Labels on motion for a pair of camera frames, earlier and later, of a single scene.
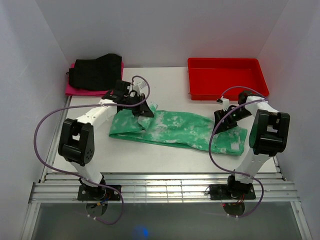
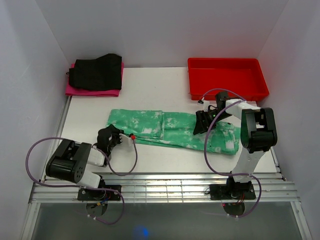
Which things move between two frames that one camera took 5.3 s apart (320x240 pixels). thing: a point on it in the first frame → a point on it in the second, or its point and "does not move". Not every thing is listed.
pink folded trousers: [71, 90] does not move
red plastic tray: [209, 77] does not move
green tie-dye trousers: [178, 129] does not move
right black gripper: [219, 114] → [200, 127]
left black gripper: [143, 110] → [115, 131]
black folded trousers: [101, 74] does not move
